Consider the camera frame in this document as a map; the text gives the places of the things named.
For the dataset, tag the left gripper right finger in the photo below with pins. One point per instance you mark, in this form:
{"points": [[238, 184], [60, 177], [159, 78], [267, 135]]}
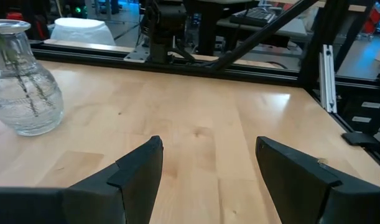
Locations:
{"points": [[289, 180]]}

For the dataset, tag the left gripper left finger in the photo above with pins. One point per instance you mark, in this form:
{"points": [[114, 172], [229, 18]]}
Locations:
{"points": [[140, 174]]}

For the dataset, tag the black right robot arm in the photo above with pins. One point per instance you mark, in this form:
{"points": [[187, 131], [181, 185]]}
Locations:
{"points": [[164, 28]]}

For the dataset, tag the clear glass vase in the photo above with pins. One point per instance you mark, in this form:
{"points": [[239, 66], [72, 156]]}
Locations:
{"points": [[28, 121]]}

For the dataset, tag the silver aluminium extrusion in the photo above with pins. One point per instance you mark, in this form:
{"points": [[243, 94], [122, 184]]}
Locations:
{"points": [[328, 81]]}

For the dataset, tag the black keyboard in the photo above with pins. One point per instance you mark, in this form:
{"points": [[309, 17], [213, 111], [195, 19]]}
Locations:
{"points": [[255, 17]]}

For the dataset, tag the black camera bracket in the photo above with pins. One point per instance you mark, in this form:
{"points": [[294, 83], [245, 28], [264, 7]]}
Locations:
{"points": [[364, 141]]}

